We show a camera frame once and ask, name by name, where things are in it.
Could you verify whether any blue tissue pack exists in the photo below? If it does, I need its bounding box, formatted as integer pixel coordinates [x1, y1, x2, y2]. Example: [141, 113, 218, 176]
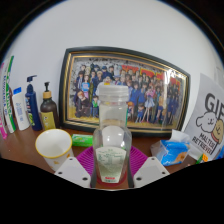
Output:
[150, 129, 192, 167]

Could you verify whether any long green and white box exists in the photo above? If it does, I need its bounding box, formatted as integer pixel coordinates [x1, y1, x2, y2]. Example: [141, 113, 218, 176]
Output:
[2, 55, 18, 134]

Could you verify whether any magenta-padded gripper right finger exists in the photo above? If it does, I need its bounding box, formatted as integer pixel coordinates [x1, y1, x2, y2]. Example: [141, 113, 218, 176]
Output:
[127, 145, 170, 188]

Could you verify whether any white bottle with blue cap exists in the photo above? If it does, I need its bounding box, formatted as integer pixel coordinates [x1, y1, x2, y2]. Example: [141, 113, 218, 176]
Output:
[11, 86, 31, 131]

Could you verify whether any white paper gift bag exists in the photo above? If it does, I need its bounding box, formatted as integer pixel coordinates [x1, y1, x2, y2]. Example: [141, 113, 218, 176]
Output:
[183, 72, 224, 161]

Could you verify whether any dark blue pump bottle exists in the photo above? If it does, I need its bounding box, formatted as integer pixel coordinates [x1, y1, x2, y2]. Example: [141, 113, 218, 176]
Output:
[24, 74, 43, 132]

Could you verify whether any long pink printed box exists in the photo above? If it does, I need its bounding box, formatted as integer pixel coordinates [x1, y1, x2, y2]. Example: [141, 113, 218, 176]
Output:
[0, 61, 8, 140]

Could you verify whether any clear plastic water bottle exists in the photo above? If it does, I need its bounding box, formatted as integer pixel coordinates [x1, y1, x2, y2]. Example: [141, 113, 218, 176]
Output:
[92, 83, 133, 184]

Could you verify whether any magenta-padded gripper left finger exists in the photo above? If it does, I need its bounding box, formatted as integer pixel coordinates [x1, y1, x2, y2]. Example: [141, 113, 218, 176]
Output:
[54, 145, 98, 188]

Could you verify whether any brown and yellow pump bottle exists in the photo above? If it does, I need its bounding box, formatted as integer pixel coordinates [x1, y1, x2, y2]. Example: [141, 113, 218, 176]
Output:
[39, 81, 60, 131]

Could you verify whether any framed group picture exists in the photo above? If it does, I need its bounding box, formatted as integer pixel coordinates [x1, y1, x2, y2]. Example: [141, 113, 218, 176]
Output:
[58, 46, 191, 138]

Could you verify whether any white cup with yellow rim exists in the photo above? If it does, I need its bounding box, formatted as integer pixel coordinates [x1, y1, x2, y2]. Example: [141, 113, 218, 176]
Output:
[34, 128, 75, 172]

